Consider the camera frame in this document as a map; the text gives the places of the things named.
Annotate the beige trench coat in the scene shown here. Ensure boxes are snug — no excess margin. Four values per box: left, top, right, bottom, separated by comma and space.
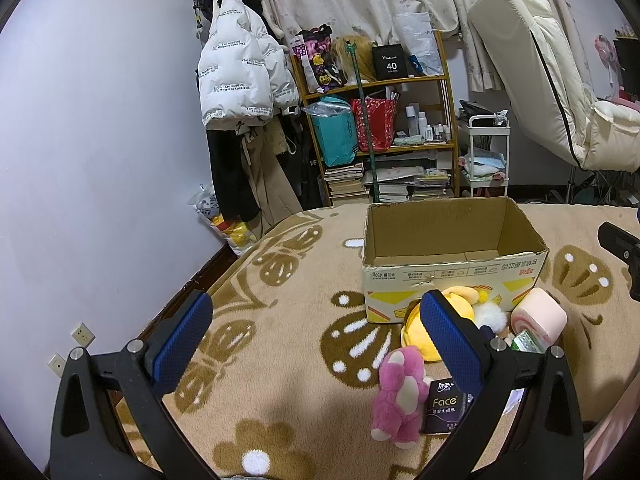
242, 128, 302, 236

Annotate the pink plush bear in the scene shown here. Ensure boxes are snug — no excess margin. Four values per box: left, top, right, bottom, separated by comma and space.
371, 346, 432, 450

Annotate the clear plastic bag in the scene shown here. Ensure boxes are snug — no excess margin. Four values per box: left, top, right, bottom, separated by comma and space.
394, 13, 444, 76

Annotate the white puffer jacket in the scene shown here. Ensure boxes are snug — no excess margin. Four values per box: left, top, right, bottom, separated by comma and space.
198, 0, 299, 131

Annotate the green tissue pack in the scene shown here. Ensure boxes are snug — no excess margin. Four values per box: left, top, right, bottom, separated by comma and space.
511, 330, 549, 354

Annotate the white fluffy pompom keychain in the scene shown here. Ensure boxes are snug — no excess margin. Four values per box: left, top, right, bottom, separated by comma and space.
473, 300, 508, 335

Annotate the green pole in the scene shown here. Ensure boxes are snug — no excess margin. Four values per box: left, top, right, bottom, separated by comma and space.
346, 41, 380, 204

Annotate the red gift bag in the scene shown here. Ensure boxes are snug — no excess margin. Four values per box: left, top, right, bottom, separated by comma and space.
350, 96, 397, 152

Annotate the black Face tissue pack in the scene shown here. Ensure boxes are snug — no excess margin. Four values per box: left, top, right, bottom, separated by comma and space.
421, 378, 473, 434

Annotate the yellow plush pouch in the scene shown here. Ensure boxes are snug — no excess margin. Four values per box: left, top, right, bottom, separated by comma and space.
400, 286, 487, 363

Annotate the white rolling cart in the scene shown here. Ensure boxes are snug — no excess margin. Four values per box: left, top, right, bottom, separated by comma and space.
459, 110, 511, 197

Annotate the cardboard box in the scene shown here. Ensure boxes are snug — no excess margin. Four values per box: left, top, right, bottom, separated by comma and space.
362, 196, 549, 324

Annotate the teal shopping bag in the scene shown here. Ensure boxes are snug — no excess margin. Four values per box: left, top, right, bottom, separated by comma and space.
303, 96, 358, 167

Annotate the stack of books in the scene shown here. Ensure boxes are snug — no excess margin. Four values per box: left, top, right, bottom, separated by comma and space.
324, 162, 369, 200

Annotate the black box with 40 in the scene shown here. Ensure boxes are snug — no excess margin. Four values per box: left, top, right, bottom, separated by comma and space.
372, 44, 408, 80

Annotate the wall power socket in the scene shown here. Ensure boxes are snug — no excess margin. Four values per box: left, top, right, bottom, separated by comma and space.
70, 322, 96, 348

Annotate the wooden bookshelf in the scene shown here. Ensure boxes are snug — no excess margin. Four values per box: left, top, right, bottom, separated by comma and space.
291, 25, 460, 205

